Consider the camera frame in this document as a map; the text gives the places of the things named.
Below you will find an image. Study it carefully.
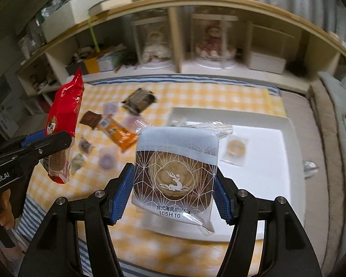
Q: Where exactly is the orange black box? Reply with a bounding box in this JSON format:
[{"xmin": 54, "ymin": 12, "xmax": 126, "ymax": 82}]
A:
[{"xmin": 66, "ymin": 57, "xmax": 100, "ymax": 76}]

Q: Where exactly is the white box on shelf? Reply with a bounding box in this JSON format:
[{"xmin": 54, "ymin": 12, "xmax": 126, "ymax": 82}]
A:
[{"xmin": 42, "ymin": 0, "xmax": 105, "ymax": 42}]

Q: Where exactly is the yellow checkered cloth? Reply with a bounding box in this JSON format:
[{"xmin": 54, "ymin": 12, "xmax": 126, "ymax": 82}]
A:
[{"xmin": 27, "ymin": 82, "xmax": 287, "ymax": 277}]

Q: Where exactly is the crumpled silver foil wrapper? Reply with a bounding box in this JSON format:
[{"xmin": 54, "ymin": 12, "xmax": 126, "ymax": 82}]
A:
[{"xmin": 303, "ymin": 160, "xmax": 319, "ymax": 179}]

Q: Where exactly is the red snack packet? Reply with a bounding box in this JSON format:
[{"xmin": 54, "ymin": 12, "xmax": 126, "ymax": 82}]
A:
[{"xmin": 41, "ymin": 68, "xmax": 84, "ymax": 184}]

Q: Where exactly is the round cookie clear packet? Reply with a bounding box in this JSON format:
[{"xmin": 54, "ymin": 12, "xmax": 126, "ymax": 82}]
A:
[{"xmin": 221, "ymin": 135, "xmax": 248, "ymax": 166}]

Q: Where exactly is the green strap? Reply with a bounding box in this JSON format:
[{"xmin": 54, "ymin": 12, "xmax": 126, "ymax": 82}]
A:
[{"xmin": 87, "ymin": 17, "xmax": 101, "ymax": 53}]

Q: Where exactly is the white tray box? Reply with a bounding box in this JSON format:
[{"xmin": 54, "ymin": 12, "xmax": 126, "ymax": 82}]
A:
[{"xmin": 141, "ymin": 106, "xmax": 306, "ymax": 242}]

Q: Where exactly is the book on shelf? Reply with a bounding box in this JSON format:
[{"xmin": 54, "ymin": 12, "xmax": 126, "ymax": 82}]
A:
[{"xmin": 88, "ymin": 0, "xmax": 133, "ymax": 16}]

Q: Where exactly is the black silver pastry packet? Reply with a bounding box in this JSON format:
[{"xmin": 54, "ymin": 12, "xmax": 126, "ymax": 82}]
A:
[{"xmin": 122, "ymin": 87, "xmax": 156, "ymax": 115}]

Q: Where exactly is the tissue pack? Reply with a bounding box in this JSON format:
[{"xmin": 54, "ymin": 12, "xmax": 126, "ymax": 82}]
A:
[{"xmin": 97, "ymin": 49, "xmax": 126, "ymax": 72}]

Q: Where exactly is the orange snack packet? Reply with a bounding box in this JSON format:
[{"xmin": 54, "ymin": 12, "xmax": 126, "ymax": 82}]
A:
[{"xmin": 97, "ymin": 114, "xmax": 138, "ymax": 152}]

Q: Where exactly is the beige blanket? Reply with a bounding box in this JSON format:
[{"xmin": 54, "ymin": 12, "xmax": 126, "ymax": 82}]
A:
[{"xmin": 308, "ymin": 79, "xmax": 346, "ymax": 276}]

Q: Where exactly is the purple round cake packet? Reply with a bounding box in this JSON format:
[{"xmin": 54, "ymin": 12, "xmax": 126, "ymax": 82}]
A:
[{"xmin": 103, "ymin": 101, "xmax": 119, "ymax": 116}]

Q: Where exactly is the wooden shelf unit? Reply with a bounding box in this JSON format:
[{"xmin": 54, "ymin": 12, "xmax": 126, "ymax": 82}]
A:
[{"xmin": 17, "ymin": 0, "xmax": 346, "ymax": 96}]

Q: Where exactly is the small dark snack packet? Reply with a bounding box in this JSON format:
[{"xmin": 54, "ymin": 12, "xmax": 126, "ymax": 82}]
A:
[{"xmin": 78, "ymin": 138, "xmax": 94, "ymax": 155}]

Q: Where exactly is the deer print pastry packet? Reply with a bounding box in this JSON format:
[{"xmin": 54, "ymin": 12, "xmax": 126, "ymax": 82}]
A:
[{"xmin": 132, "ymin": 121, "xmax": 233, "ymax": 235}]

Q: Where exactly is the purple donut clear packet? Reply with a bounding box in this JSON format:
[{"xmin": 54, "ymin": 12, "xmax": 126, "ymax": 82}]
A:
[{"xmin": 98, "ymin": 146, "xmax": 117, "ymax": 171}]

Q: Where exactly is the small green snack packet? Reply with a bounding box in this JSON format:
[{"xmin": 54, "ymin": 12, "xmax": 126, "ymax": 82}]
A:
[{"xmin": 70, "ymin": 153, "xmax": 86, "ymax": 175}]

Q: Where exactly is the pink purple cake packet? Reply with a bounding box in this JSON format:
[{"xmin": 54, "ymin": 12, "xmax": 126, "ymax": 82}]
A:
[{"xmin": 122, "ymin": 115, "xmax": 146, "ymax": 132}]

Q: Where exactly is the white storage box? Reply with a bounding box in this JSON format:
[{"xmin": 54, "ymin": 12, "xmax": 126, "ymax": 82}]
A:
[{"xmin": 246, "ymin": 52, "xmax": 286, "ymax": 74}]

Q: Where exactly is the white doll display case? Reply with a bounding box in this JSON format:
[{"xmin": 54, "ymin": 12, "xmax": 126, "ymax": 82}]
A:
[{"xmin": 132, "ymin": 15, "xmax": 173, "ymax": 69}]

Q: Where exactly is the red doll display case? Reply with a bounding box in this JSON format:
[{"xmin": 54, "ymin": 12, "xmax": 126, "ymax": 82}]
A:
[{"xmin": 191, "ymin": 13, "xmax": 238, "ymax": 70}]

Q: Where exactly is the person left hand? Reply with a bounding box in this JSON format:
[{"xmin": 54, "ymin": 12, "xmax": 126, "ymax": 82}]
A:
[{"xmin": 0, "ymin": 189, "xmax": 15, "ymax": 230}]

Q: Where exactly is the brown chocolate packet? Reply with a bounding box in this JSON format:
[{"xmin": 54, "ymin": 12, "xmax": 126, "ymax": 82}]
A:
[{"xmin": 80, "ymin": 111, "xmax": 102, "ymax": 129}]

